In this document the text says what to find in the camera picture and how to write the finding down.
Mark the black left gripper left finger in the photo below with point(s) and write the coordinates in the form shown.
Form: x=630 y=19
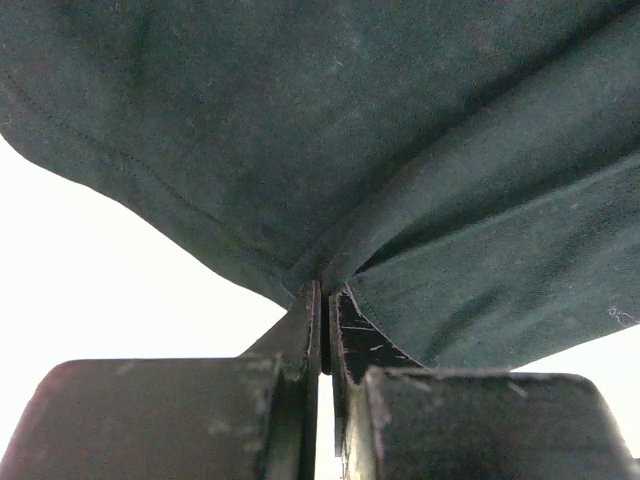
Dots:
x=249 y=417

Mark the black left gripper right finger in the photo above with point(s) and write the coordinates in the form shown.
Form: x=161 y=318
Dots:
x=396 y=419

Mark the black t-shirt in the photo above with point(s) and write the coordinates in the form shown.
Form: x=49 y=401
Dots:
x=467 y=170

